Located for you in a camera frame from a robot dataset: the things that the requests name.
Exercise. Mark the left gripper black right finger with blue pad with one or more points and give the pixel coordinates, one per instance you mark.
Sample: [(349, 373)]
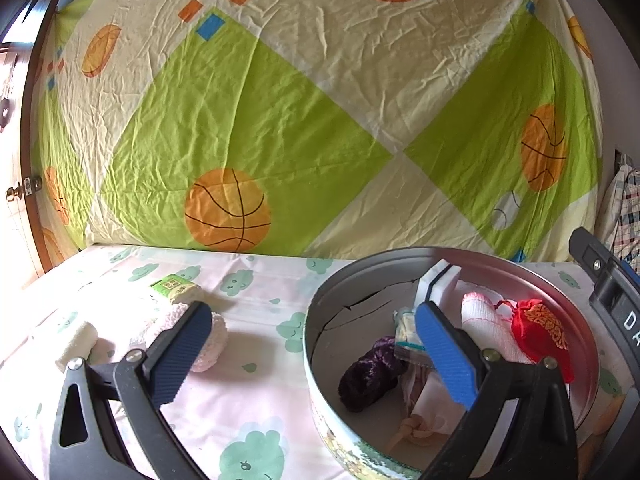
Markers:
[(541, 440)]

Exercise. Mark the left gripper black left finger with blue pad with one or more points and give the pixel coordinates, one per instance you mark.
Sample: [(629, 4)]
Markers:
[(86, 443)]

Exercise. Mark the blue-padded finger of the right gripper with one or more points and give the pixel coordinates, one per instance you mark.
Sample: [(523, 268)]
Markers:
[(630, 275)]

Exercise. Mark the pink cloth drawstring pouch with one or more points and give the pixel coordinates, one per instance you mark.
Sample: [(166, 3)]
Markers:
[(429, 410)]

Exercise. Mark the white sock red trim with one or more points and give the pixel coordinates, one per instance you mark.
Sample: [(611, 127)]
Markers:
[(488, 328)]

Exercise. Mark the red gold embroidered pouch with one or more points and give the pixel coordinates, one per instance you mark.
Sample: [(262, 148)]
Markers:
[(539, 333)]

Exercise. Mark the white gauze roll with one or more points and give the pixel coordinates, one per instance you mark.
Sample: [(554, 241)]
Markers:
[(75, 340)]

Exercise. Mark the white black sponge block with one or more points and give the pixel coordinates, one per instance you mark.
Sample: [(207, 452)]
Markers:
[(437, 284)]

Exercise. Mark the pink fluffy puff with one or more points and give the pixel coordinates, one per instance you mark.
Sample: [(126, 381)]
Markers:
[(168, 317)]

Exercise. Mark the green tissue pack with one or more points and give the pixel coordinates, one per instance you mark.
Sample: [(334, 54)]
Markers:
[(177, 290)]

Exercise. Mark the cotton swab packet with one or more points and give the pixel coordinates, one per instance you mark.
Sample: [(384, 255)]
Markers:
[(408, 345)]

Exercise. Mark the plaid fabric bag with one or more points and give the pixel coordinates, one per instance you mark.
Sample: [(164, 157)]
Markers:
[(617, 225)]

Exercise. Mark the white cloud-print table cloth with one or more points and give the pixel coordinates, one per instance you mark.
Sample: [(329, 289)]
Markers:
[(279, 368)]

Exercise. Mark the brass door latch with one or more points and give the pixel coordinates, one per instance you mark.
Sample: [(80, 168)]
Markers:
[(27, 187)]

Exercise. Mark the green cream basketball sheet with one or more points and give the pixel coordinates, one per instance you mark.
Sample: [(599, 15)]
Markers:
[(317, 128)]

